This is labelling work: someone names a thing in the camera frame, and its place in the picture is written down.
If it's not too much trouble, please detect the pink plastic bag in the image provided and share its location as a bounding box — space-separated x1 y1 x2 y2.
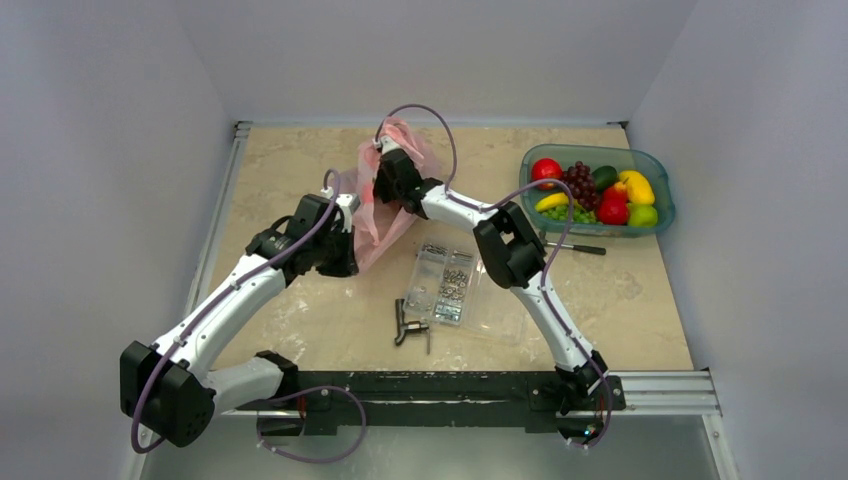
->
340 117 442 272

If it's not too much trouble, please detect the red apple from bag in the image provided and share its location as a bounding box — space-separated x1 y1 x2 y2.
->
531 158 563 190

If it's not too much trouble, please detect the purple grapes bunch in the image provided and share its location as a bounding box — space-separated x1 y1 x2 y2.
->
561 161 601 211

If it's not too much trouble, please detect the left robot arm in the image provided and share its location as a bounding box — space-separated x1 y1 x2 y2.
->
119 188 360 453

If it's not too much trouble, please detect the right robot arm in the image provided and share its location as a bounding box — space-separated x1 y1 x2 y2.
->
374 146 615 413

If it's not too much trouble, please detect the black metal tool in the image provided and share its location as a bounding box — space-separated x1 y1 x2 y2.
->
393 298 432 355

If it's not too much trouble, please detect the clear plastic screw box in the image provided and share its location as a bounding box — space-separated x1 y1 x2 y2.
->
401 236 527 346

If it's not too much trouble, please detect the yellow banana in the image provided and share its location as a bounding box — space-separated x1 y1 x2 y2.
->
534 193 570 213

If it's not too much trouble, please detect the green grapes bunch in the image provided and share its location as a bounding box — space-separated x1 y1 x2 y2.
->
541 205 598 224

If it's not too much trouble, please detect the dark green avocado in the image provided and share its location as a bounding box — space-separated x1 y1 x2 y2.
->
591 165 618 193

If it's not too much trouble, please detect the red apple in tub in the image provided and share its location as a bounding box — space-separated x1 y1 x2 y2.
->
596 182 630 225

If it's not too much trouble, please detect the teal plastic tub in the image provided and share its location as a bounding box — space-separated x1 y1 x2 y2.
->
519 144 676 238

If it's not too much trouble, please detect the green lime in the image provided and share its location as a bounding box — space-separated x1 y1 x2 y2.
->
627 203 659 228

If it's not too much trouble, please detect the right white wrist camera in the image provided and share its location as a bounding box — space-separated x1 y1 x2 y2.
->
372 135 403 156

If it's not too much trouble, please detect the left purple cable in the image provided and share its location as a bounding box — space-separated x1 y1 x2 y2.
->
129 168 370 465

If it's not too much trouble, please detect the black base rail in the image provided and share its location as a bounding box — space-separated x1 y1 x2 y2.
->
236 371 626 440

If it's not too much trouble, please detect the aluminium frame rail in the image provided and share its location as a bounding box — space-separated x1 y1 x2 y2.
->
217 119 719 449

